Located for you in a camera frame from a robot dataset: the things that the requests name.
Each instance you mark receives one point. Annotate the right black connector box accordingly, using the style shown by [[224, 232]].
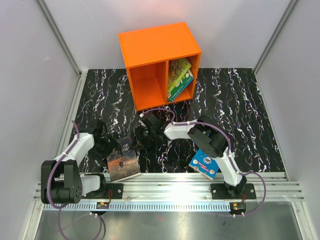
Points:
[[238, 207]]

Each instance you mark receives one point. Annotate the slotted white cable duct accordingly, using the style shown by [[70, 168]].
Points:
[[144, 206]]

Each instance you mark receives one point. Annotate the black connector box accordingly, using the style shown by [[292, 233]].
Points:
[[238, 207], [102, 205]]

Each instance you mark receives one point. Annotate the A Tale of Two Cities book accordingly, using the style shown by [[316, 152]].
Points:
[[123, 164]]

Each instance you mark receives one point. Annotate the green coin cover book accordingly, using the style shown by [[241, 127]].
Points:
[[172, 83]]

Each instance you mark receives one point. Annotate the lime green spine book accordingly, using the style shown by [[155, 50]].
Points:
[[177, 69]]

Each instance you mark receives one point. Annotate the cyan cartoon cover book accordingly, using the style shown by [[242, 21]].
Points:
[[183, 93]]

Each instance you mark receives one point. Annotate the blue book with round badges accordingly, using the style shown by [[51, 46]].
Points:
[[204, 164]]

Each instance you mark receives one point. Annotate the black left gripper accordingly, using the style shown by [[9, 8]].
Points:
[[112, 147]]

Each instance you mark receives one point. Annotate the orange two-compartment shelf box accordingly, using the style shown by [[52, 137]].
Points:
[[146, 54]]

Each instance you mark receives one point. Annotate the left black connector box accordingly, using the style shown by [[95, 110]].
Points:
[[102, 205]]

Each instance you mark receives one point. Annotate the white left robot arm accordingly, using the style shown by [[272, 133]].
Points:
[[61, 181]]

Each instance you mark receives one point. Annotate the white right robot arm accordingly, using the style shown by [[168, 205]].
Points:
[[211, 140]]

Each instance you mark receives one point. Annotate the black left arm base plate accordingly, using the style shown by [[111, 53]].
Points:
[[113, 190]]

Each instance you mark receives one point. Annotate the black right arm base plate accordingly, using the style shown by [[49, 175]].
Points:
[[219, 191]]

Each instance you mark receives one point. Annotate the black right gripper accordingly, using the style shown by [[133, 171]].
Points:
[[140, 144]]

